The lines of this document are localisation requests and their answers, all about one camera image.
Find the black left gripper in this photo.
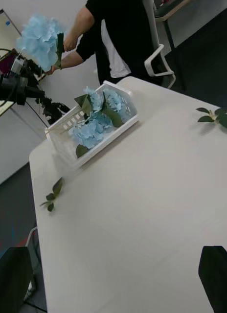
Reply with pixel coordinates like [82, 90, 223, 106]
[13, 73, 45, 106]

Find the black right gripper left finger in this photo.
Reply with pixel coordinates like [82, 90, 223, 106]
[0, 246, 34, 313]

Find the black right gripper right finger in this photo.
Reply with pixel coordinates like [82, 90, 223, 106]
[198, 246, 227, 313]

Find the large pale blue flower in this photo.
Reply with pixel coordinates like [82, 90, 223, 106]
[101, 88, 127, 128]

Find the person's forearm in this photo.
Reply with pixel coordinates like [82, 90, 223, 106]
[58, 50, 84, 70]
[63, 7, 95, 52]

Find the person's hand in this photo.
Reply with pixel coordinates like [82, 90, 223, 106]
[44, 65, 61, 76]

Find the white cabinet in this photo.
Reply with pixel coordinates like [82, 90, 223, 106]
[0, 99, 71, 188]

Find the white shallow plastic box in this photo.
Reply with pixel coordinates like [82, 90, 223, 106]
[44, 80, 139, 169]

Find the green leaf twig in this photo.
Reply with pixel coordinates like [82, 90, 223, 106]
[195, 107, 227, 131]
[40, 177, 64, 213]

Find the person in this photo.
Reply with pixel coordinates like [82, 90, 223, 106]
[75, 0, 165, 85]

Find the grey desk wooden edge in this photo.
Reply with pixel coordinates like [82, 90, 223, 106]
[154, 0, 227, 49]

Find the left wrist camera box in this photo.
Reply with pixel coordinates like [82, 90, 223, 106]
[10, 55, 29, 74]

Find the whiteboard dark frame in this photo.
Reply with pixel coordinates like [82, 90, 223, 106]
[0, 9, 23, 56]

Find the white frame office chair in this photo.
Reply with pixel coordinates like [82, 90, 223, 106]
[142, 0, 177, 89]

